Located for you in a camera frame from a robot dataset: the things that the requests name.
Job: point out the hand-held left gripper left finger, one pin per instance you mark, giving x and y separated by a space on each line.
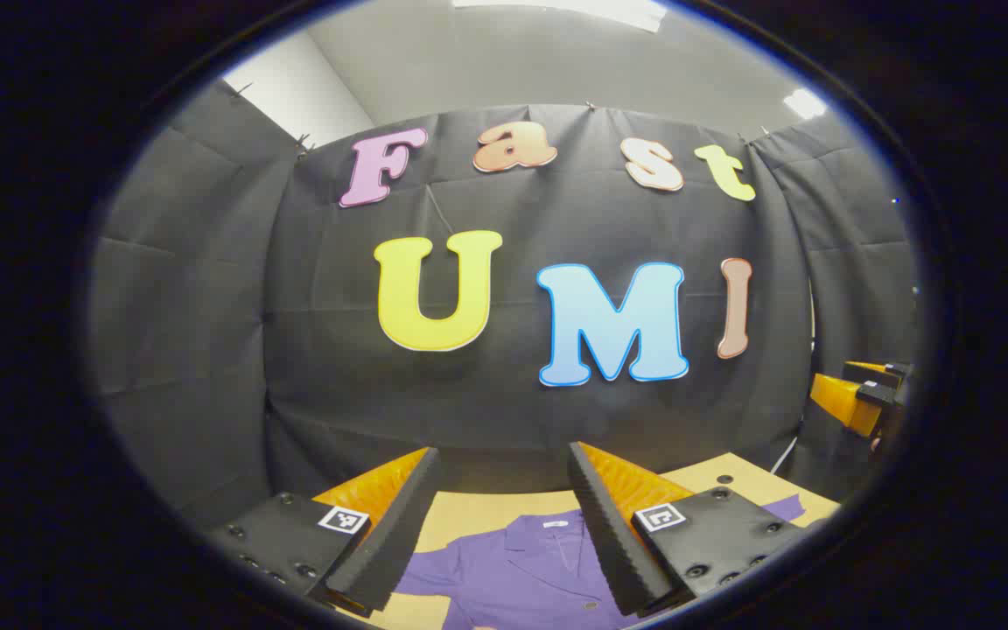
399 525

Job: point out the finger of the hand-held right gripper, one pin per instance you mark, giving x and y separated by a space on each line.
880 374
850 402

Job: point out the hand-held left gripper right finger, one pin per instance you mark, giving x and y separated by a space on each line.
613 542

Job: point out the purple button shirt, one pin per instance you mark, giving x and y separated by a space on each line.
521 577

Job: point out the small ceiling light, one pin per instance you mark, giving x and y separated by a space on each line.
805 103

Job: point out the long ceiling light panel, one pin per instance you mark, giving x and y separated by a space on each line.
574 9

